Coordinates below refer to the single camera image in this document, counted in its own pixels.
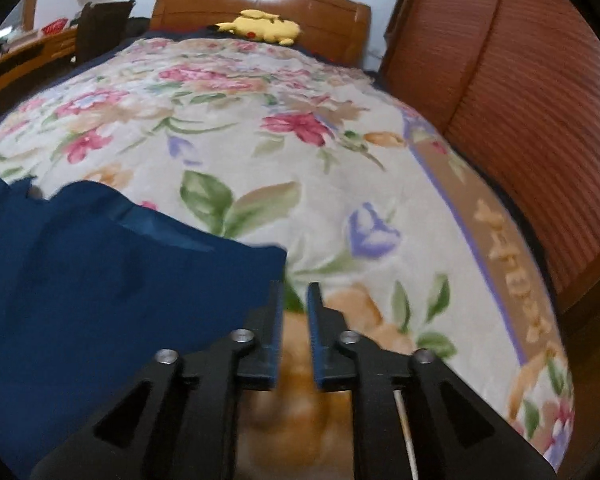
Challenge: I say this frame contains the slatted wooden wardrobe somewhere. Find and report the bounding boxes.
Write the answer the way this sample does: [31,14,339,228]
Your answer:
[379,0,600,313]

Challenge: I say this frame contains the white cord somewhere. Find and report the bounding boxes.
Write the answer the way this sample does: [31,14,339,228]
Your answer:
[394,391,420,480]

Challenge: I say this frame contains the dark desk chair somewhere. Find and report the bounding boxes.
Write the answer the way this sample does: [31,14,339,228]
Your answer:
[74,0,137,67]

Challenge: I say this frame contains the navy blue suit jacket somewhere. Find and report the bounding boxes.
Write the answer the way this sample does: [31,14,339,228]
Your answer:
[0,176,288,479]

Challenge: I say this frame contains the yellow plush toy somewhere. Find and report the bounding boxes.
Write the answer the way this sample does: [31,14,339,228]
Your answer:
[215,9,301,47]

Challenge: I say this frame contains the floral blanket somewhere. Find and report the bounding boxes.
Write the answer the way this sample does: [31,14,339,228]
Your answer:
[0,37,577,480]

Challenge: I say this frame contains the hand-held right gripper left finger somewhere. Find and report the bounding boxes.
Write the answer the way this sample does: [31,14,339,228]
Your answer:
[30,280,285,480]

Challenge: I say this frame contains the wooden desk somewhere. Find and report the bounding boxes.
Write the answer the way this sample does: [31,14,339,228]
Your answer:
[0,25,79,132]

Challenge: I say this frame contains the wooden window frame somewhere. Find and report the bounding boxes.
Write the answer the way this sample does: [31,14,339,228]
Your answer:
[22,0,42,32]

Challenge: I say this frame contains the wooden bed headboard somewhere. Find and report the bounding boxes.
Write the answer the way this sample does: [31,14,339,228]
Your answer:
[150,0,372,69]

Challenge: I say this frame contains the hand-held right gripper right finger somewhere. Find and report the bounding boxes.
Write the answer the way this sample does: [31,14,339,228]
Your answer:
[307,282,559,480]

